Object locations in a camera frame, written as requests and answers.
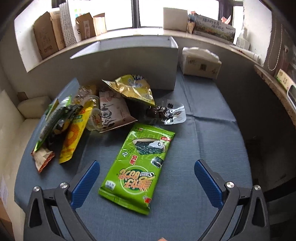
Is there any white storage box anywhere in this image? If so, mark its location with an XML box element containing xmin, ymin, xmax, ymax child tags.
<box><xmin>70</xmin><ymin>36</ymin><xmax>178</xmax><ymax>90</ymax></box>

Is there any tissue pack in plastic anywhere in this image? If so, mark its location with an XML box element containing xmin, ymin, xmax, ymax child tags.
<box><xmin>179</xmin><ymin>47</ymin><xmax>222</xmax><ymax>79</ymax></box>

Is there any green white small box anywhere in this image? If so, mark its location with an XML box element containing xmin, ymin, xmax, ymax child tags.
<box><xmin>275</xmin><ymin>69</ymin><xmax>295</xmax><ymax>91</ymax></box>

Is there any printed landscape gift box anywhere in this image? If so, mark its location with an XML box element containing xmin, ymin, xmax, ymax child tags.
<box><xmin>188</xmin><ymin>14</ymin><xmax>236</xmax><ymax>44</ymax></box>

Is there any brown leather strap bag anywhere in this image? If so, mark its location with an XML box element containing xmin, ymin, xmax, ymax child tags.
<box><xmin>263</xmin><ymin>14</ymin><xmax>293</xmax><ymax>76</ymax></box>

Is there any green seaweed snack bag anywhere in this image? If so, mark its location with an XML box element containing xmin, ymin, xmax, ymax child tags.
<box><xmin>98</xmin><ymin>123</ymin><xmax>175</xmax><ymax>215</ymax></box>

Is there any small woven basket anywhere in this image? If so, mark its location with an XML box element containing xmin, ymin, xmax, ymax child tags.
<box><xmin>187</xmin><ymin>21</ymin><xmax>195</xmax><ymax>34</ymax></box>

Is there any small open cardboard box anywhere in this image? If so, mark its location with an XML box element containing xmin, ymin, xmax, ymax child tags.
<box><xmin>76</xmin><ymin>13</ymin><xmax>107</xmax><ymax>40</ymax></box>

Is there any polka dot paper bag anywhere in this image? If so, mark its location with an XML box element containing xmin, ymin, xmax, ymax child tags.
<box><xmin>59</xmin><ymin>1</ymin><xmax>77</xmax><ymax>47</ymax></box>

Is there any yellow spicy strip bag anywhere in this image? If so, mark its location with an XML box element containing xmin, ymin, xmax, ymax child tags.
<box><xmin>59</xmin><ymin>106</ymin><xmax>92</xmax><ymax>164</ymax></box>

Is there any black silver snack bag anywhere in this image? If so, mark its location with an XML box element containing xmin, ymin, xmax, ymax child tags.
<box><xmin>143</xmin><ymin>99</ymin><xmax>187</xmax><ymax>125</ymax></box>

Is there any white spray bottle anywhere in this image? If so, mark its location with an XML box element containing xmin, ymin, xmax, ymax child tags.
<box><xmin>235</xmin><ymin>27</ymin><xmax>250</xmax><ymax>50</ymax></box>

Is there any blue table cloth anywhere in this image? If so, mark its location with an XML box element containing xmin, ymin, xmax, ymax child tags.
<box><xmin>14</xmin><ymin>72</ymin><xmax>252</xmax><ymax>240</ymax></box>

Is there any white tube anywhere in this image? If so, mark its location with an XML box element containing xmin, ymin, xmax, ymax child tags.
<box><xmin>231</xmin><ymin>45</ymin><xmax>260</xmax><ymax>63</ymax></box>

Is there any beige checkered pastry packet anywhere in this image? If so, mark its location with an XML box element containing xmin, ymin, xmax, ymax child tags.
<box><xmin>31</xmin><ymin>147</ymin><xmax>55</xmax><ymax>173</ymax></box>

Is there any beige illustrated snack packet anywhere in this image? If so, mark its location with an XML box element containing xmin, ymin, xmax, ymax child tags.
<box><xmin>99</xmin><ymin>90</ymin><xmax>137</xmax><ymax>133</ymax></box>

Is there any cream leather sofa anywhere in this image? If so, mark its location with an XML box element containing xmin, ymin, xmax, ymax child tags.
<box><xmin>1</xmin><ymin>90</ymin><xmax>51</xmax><ymax>240</ymax></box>

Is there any gold yellow chip bag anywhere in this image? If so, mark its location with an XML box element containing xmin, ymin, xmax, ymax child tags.
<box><xmin>102</xmin><ymin>74</ymin><xmax>156</xmax><ymax>106</ymax></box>

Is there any green striped snack bag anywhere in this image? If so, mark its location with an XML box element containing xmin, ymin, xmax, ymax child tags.
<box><xmin>32</xmin><ymin>95</ymin><xmax>82</xmax><ymax>153</ymax></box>

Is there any white foam box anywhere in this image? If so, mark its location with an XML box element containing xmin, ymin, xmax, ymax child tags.
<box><xmin>163</xmin><ymin>8</ymin><xmax>188</xmax><ymax>32</ymax></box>

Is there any large brown cardboard box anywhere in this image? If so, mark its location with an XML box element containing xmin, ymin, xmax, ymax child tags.
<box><xmin>33</xmin><ymin>9</ymin><xmax>66</xmax><ymax>59</ymax></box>

